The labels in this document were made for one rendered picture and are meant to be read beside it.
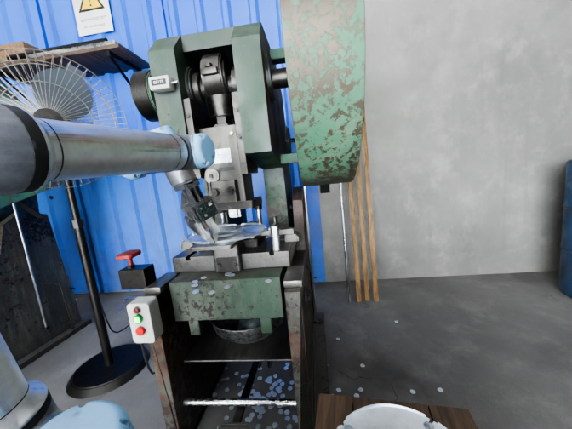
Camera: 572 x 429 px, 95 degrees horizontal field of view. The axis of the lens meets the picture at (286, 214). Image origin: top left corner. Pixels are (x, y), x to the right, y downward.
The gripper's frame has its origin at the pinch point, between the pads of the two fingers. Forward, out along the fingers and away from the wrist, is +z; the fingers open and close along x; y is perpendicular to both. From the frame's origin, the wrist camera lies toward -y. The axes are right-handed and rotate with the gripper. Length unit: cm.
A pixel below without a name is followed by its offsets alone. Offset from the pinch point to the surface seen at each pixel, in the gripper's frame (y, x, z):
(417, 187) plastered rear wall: -12, 171, 63
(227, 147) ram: -10.0, 24.3, -23.1
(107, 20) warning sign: -178, 67, -136
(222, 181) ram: -9.8, 16.6, -13.0
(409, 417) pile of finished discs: 53, 4, 45
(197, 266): -17.1, -4.2, 12.2
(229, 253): -4.5, 4.7, 9.5
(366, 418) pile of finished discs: 46, -3, 42
